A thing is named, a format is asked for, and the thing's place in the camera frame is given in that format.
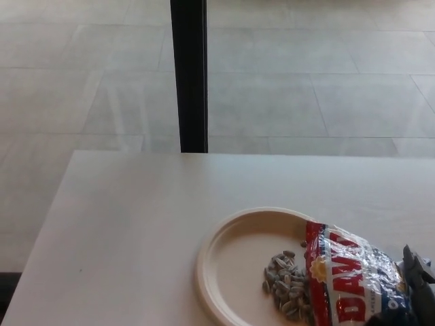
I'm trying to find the black vertical window post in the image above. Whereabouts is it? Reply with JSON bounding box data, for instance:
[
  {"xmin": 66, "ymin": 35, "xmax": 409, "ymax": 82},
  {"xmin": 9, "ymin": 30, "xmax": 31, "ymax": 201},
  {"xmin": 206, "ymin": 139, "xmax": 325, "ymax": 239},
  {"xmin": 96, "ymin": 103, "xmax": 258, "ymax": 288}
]
[{"xmin": 169, "ymin": 0, "xmax": 209, "ymax": 153}]

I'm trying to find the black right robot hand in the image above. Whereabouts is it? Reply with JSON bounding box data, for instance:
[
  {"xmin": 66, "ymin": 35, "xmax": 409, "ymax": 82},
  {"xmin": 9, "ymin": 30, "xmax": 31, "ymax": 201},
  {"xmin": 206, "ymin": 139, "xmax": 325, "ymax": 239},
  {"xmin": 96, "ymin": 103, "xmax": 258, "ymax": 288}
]
[{"xmin": 402, "ymin": 244, "xmax": 435, "ymax": 326}]

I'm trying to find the red blue sunflower seed bag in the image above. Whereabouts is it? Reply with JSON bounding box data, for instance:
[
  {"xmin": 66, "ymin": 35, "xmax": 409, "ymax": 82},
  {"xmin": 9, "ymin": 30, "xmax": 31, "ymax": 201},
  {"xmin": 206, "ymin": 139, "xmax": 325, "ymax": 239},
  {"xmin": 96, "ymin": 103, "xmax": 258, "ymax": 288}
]
[{"xmin": 302, "ymin": 219, "xmax": 418, "ymax": 326}]

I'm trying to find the cream round paper plate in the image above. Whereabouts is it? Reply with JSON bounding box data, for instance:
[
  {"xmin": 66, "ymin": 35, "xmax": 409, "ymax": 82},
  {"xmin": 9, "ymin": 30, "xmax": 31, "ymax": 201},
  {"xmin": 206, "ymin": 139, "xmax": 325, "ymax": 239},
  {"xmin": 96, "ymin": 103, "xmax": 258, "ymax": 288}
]
[{"xmin": 194, "ymin": 207, "xmax": 344, "ymax": 326}]

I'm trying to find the pile of sunflower seeds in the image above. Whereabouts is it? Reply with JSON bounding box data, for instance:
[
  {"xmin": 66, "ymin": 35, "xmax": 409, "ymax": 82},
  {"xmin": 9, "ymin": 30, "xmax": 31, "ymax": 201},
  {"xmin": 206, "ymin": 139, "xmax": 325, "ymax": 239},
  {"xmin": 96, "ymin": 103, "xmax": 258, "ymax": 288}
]
[{"xmin": 260, "ymin": 239, "xmax": 313, "ymax": 324}]

